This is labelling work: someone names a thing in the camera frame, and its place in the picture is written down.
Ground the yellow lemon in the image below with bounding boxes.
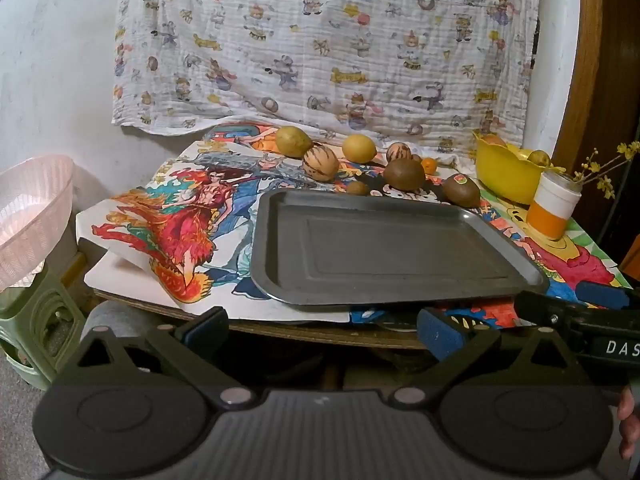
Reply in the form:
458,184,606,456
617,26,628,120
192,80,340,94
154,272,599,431
342,135,377,164

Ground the large striped pepino melon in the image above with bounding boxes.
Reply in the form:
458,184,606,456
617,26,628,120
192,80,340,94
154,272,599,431
302,144,337,181

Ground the yellow plastic bowl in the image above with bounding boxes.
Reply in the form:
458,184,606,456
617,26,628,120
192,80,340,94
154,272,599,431
474,130,566,206

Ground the large brown kiwi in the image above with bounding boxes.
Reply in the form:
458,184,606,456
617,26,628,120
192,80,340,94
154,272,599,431
383,158,427,192

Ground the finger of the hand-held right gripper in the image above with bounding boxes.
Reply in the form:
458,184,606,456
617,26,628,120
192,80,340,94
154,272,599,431
515,289,584,347
575,282,640,312

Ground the red dragon poster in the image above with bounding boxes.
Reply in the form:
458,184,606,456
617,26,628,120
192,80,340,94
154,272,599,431
75,150,351,323

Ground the small striped pepino melon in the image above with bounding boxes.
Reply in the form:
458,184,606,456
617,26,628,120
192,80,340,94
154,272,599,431
385,142,413,165

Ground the yellow flower twig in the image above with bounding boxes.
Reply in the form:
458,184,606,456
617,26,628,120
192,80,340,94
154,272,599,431
572,141,640,198

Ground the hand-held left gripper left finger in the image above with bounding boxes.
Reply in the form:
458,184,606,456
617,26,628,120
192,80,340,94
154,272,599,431
62,306,258,411

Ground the person's right hand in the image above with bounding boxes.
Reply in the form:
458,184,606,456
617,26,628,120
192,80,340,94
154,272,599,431
617,384,640,461

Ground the printed cartoon blanket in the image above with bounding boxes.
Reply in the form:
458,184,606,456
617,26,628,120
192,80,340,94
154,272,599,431
111,0,546,168

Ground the green plastic stool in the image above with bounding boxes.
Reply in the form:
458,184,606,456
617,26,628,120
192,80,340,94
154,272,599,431
0,260,87,392

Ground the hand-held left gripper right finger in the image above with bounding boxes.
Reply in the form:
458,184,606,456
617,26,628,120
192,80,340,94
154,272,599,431
390,307,588,408

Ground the white and orange cup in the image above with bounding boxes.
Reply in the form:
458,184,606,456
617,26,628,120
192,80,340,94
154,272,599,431
526,169,583,241

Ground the brown kiwi with sticker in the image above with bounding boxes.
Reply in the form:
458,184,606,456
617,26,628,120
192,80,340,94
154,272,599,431
441,174,482,209

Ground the pink plastic basket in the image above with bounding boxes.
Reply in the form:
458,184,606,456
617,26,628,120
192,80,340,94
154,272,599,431
0,155,76,291

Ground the grey metal tray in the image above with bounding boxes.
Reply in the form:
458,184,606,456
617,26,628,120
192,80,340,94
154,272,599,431
250,187,551,307

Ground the brown wooden door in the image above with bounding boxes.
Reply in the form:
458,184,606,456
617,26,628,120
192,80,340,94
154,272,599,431
552,0,640,271

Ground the yellow bear poster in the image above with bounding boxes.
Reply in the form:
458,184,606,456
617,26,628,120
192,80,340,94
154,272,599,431
480,195,633,306

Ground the yellow-green pear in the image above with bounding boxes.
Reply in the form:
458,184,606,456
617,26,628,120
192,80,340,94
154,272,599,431
275,126,315,158

